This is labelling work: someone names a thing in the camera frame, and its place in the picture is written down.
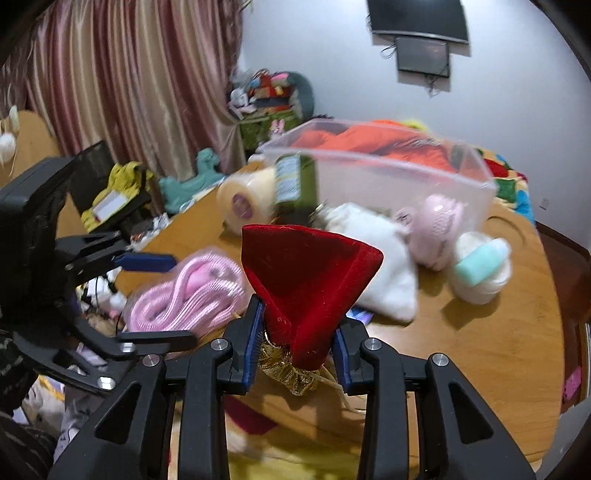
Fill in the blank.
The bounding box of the white cloth pouch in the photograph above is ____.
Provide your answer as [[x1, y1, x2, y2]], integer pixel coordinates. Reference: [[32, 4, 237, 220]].
[[318, 203, 418, 324]]

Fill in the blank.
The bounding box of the teal and white bottle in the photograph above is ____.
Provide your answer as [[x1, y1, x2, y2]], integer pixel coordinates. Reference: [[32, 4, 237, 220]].
[[454, 238, 511, 287]]

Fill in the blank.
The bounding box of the small blue packet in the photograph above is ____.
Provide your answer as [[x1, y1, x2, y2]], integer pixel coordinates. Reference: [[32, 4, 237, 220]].
[[346, 306, 374, 325]]

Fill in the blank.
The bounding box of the colourful patchwork blanket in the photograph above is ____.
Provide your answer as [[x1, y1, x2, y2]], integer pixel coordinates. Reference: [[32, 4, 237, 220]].
[[476, 148, 535, 224]]

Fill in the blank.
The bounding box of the pink bunny figure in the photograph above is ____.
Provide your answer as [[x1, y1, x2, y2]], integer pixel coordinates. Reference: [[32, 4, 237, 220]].
[[270, 119, 284, 140]]

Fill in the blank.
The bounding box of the pink striped curtain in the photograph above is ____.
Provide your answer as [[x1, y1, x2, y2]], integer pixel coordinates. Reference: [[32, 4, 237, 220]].
[[1, 1, 245, 180]]

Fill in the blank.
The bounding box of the clear plastic storage box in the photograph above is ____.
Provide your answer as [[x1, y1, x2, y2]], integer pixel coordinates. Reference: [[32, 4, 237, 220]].
[[257, 118, 497, 230]]

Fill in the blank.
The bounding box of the small black wall monitor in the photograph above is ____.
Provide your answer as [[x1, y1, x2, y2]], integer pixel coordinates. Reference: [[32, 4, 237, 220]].
[[396, 37, 450, 78]]

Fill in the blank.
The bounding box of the grey plush cushion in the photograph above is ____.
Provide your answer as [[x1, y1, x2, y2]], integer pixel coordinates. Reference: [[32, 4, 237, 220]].
[[287, 71, 315, 122]]

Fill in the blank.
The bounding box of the teal dinosaur plush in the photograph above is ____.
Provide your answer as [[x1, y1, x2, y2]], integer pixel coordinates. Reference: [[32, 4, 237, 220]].
[[158, 148, 225, 215]]

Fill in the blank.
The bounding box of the green storage box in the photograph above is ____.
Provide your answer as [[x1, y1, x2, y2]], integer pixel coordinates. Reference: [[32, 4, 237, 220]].
[[238, 110, 301, 151]]

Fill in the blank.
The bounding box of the yellow-green cloth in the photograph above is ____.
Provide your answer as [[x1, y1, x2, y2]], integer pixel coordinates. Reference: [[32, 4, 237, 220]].
[[81, 162, 154, 232]]

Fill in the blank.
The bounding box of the large black wall monitor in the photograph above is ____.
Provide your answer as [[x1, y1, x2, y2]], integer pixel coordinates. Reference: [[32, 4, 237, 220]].
[[367, 0, 469, 44]]

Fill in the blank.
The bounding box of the pink round device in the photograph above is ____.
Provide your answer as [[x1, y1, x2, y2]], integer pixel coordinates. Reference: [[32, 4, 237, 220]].
[[394, 194, 465, 271]]

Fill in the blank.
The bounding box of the pink rope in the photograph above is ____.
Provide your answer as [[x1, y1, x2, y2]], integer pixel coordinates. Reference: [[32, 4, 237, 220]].
[[124, 248, 253, 340]]

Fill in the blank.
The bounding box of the white round jar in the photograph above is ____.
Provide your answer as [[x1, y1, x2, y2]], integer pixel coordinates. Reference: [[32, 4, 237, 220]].
[[446, 231, 512, 305]]

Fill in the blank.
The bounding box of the orange down jacket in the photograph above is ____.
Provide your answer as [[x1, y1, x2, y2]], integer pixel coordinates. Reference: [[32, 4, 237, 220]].
[[293, 121, 458, 173]]

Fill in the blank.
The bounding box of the red velvet pouch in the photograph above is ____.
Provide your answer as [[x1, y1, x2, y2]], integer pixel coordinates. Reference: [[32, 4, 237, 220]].
[[242, 224, 384, 371]]

